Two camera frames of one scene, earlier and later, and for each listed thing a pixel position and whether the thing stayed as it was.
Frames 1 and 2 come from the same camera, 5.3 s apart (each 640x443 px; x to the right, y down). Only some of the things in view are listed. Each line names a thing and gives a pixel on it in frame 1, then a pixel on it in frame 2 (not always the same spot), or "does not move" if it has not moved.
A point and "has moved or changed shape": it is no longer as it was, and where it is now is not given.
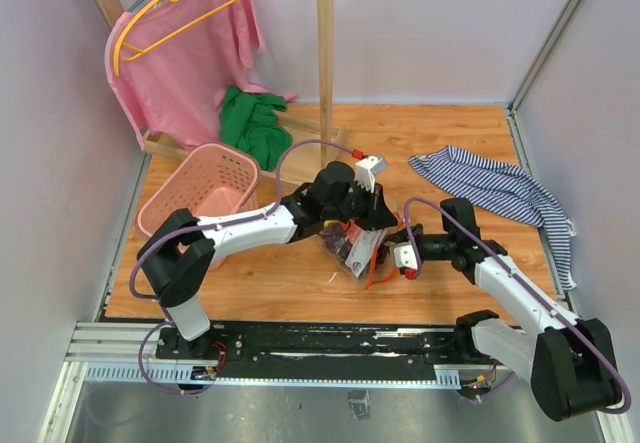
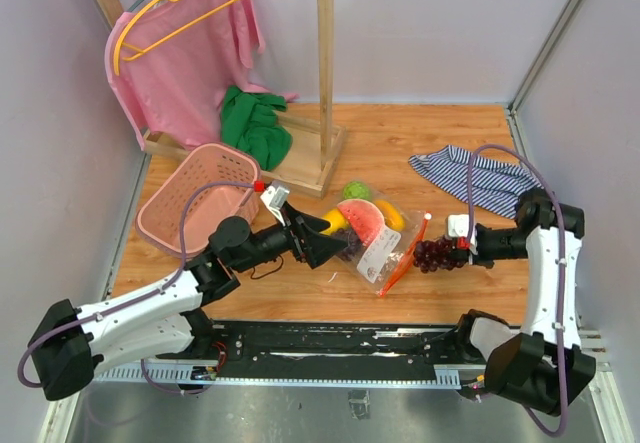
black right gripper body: [418, 236] → [492, 245]
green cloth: [248, 120] does not move
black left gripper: [377, 210] → [317, 249]
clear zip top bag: [357, 251] has moved or changed shape
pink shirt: [172, 61] does not move
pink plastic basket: [211, 181] does not move
